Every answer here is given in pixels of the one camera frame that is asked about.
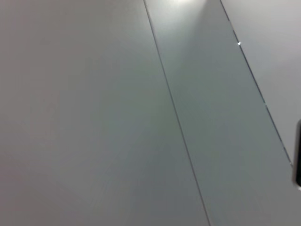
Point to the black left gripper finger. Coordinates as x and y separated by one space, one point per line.
297 160

